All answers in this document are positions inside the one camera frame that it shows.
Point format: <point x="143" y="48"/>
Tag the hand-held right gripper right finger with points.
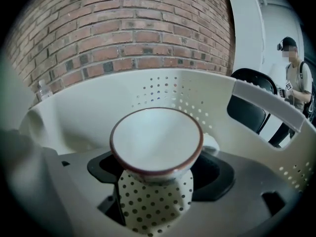
<point x="247" y="189"/>

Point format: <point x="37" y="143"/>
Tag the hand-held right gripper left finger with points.
<point x="81" y="181"/>

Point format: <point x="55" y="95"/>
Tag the cream perforated plastic basket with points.
<point x="86" y="107"/>

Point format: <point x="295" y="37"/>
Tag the white mug with dark rim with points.
<point x="155" y="137"/>

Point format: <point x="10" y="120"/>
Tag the clear plastic water bottle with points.
<point x="44" y="91"/>

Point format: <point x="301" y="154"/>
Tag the white shelf unit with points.
<point x="247" y="28"/>

